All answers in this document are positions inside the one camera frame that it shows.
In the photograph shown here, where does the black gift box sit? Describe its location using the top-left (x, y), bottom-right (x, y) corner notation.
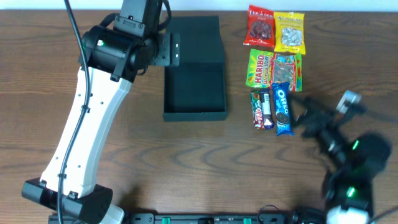
top-left (163, 16), bottom-right (228, 121)

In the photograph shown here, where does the blue Oreo cookie pack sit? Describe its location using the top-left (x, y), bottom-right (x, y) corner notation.
top-left (272, 82), bottom-right (294, 136)

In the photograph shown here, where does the dark blue candy bar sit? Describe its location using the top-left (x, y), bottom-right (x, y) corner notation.
top-left (260, 89), bottom-right (274, 129)

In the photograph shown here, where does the green red wafer bar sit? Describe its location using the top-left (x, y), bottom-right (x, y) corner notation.
top-left (251, 91), bottom-right (265, 130)

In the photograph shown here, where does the green Haribo gummy bag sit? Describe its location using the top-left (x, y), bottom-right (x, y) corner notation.
top-left (246, 49), bottom-right (303, 92)

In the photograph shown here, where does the red snack bag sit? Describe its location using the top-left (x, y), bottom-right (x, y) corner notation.
top-left (243, 5), bottom-right (275, 48)

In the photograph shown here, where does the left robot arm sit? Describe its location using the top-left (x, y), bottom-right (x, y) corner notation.
top-left (21, 0), bottom-right (180, 223)

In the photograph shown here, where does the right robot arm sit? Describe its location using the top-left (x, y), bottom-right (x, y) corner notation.
top-left (293, 96), bottom-right (391, 223)

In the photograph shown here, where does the yellow pistachio bag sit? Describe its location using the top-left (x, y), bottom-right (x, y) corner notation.
top-left (274, 11), bottom-right (306, 55)

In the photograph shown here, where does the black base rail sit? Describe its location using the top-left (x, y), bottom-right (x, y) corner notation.
top-left (48, 212), bottom-right (327, 224)

